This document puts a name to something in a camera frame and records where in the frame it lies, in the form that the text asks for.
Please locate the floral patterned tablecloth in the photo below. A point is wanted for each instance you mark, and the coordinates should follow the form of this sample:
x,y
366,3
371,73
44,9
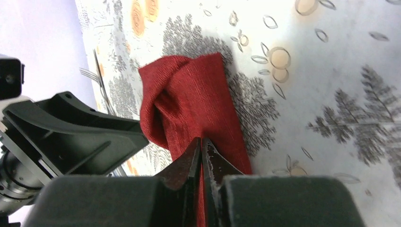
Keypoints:
x,y
316,83

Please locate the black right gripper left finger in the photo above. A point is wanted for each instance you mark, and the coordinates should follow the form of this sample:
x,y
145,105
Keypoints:
x,y
125,200

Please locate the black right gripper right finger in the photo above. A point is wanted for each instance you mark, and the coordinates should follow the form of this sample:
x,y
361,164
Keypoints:
x,y
282,203

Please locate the silver fork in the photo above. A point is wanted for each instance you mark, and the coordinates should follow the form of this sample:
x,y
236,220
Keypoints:
x,y
90,75

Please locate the dark red cloth napkin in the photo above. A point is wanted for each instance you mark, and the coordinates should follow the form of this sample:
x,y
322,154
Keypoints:
x,y
187,109

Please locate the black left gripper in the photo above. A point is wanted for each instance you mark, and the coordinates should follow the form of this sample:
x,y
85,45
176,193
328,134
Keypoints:
x,y
53,137

